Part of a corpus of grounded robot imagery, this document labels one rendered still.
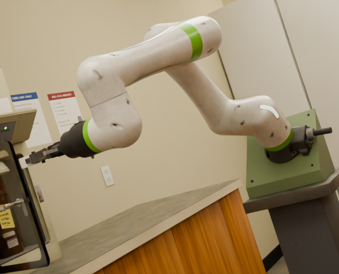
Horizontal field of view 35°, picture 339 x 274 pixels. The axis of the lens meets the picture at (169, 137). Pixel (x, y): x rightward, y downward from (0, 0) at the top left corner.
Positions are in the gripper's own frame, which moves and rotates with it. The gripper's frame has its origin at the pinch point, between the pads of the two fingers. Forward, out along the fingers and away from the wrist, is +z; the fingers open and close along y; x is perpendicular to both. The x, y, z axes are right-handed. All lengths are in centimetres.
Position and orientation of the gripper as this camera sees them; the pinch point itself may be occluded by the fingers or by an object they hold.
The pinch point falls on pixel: (29, 160)
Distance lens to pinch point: 155.9
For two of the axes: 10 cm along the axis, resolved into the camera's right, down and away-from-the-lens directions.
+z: -7.9, 2.7, 5.4
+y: -5.2, 1.7, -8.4
